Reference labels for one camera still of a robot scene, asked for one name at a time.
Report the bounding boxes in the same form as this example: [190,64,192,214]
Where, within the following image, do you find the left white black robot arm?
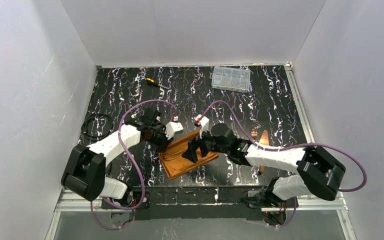
[61,107,183,208]

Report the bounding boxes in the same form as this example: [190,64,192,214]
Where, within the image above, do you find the orange cloth napkin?
[158,130,219,180]

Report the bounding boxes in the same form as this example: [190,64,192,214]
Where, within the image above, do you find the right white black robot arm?
[182,123,346,207]

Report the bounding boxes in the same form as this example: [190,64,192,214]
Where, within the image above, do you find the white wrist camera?
[194,114,210,138]
[165,115,184,140]

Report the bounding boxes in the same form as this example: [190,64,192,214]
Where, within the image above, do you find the orange black screwdriver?
[145,77,166,88]

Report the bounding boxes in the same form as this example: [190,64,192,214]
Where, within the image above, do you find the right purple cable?
[195,100,368,229]

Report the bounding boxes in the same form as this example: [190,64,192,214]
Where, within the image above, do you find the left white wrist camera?
[165,115,184,140]

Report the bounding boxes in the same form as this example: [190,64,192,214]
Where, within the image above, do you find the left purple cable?
[90,99,180,231]

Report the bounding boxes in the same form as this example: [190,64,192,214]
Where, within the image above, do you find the aluminium frame rail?
[46,186,356,240]

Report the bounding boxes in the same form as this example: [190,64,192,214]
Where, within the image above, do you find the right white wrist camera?
[194,114,210,138]

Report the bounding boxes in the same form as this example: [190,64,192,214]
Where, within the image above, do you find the copper cake server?
[257,130,270,176]

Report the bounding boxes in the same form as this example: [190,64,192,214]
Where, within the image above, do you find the black coiled cable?
[80,113,115,142]

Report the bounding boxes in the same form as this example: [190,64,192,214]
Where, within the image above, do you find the copper fork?
[251,129,259,141]

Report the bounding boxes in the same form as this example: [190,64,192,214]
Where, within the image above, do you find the purple cable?
[90,99,180,231]
[195,100,368,229]

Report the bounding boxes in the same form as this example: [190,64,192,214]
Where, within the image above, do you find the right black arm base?
[243,188,299,212]

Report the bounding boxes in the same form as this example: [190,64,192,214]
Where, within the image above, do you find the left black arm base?
[101,187,151,210]

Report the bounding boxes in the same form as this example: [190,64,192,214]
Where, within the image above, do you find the clear plastic parts box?
[210,66,251,93]

